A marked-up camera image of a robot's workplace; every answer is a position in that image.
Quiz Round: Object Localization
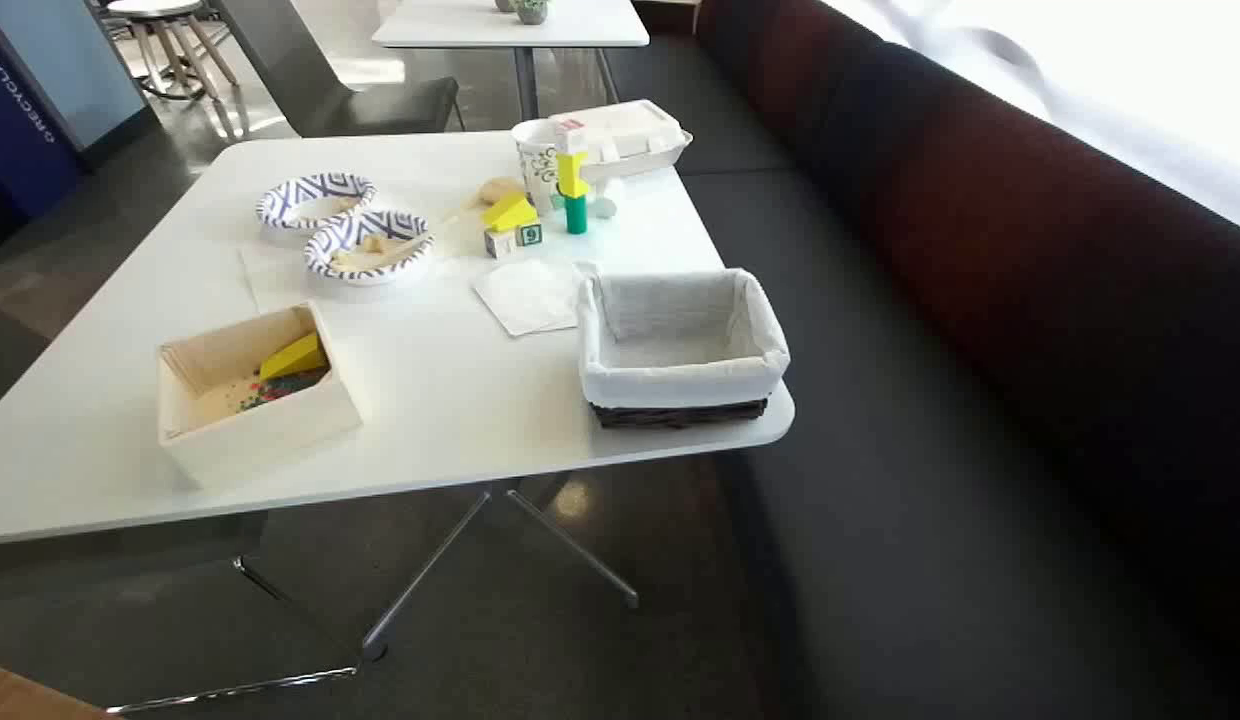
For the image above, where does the chrome table leg frame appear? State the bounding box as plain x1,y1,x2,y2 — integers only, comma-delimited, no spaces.
103,485,643,718

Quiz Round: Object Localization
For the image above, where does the yellow roofed toy house block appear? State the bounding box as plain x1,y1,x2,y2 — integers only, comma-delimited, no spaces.
481,192,547,264

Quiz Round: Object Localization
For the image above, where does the brown basket with white liner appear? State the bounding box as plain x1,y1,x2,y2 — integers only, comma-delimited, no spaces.
572,264,797,434

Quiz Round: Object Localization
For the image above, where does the blue patterned paper bowl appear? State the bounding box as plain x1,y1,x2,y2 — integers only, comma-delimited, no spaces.
254,168,376,237
302,205,437,288

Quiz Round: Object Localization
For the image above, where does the printed paper cup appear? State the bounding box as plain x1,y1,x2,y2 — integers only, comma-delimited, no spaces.
517,134,576,217

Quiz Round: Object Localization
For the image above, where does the white side table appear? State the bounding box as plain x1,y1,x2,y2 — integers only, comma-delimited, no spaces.
374,0,651,120

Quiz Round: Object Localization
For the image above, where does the dark chair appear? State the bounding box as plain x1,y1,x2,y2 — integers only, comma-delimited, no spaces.
215,0,467,141

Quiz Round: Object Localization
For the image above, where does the blue panel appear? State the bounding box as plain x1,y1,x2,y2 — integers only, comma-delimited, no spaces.
0,0,154,225

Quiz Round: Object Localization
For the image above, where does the chrome stool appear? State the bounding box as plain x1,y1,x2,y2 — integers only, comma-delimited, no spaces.
97,0,254,144

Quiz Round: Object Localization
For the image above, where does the brown wooden board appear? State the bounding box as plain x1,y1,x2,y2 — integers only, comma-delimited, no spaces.
0,657,110,720

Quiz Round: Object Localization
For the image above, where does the dark upholstered bench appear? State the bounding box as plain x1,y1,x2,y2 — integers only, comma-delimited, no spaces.
673,0,1240,720

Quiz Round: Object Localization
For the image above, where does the white paper napkin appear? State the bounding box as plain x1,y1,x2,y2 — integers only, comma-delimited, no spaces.
467,256,593,344

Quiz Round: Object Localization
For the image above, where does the yellow bottle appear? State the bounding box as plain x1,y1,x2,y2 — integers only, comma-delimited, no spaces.
551,147,598,239

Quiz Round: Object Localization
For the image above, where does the white takeaway pack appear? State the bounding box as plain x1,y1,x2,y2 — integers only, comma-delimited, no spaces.
510,95,695,186

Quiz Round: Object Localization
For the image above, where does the tan wooden toy piece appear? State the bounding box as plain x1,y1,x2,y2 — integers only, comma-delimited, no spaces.
471,174,531,212

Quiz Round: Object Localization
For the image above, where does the light wooden box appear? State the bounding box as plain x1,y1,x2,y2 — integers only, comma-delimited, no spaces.
154,299,369,494

